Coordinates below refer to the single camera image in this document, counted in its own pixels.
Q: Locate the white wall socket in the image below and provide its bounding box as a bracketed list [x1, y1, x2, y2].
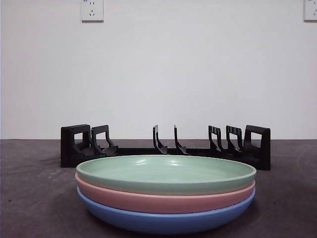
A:
[81, 0, 104, 23]
[304, 0, 317, 22]

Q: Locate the pink round plate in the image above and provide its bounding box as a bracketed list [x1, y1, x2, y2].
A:
[75, 173, 257, 215]

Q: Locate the blue round plate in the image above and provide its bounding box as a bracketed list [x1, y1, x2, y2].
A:
[77, 187, 257, 235]

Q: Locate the green round plate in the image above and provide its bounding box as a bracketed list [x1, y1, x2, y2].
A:
[76, 155, 257, 196]

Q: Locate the black plastic plate rack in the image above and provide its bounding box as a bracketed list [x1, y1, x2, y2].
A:
[60, 123, 271, 171]

